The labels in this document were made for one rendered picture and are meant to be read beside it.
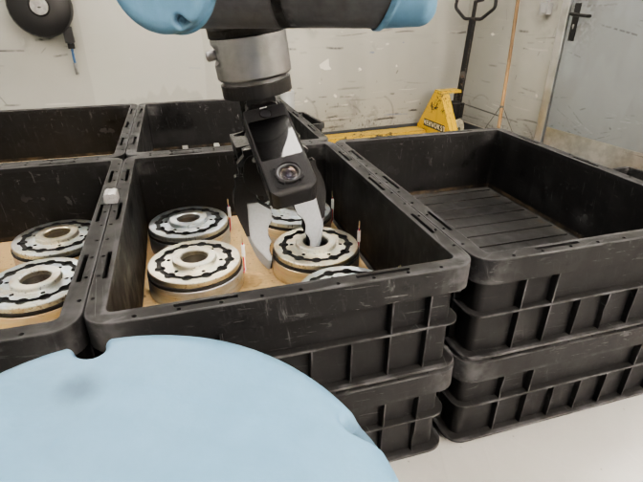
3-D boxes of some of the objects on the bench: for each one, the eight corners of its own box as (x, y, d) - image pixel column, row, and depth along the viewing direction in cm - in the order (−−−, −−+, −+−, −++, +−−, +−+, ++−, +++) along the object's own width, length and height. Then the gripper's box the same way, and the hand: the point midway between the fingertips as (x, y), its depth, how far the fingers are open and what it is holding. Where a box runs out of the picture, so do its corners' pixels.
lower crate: (670, 395, 56) (707, 313, 51) (447, 456, 49) (462, 367, 43) (478, 246, 90) (489, 187, 85) (330, 269, 83) (331, 206, 77)
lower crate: (446, 456, 48) (462, 367, 43) (141, 540, 41) (113, 446, 35) (330, 269, 83) (330, 206, 77) (151, 295, 75) (138, 228, 70)
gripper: (299, 63, 53) (322, 229, 63) (194, 82, 51) (236, 251, 61) (321, 74, 46) (343, 258, 56) (199, 97, 44) (246, 284, 54)
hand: (291, 255), depth 56 cm, fingers open, 4 cm apart
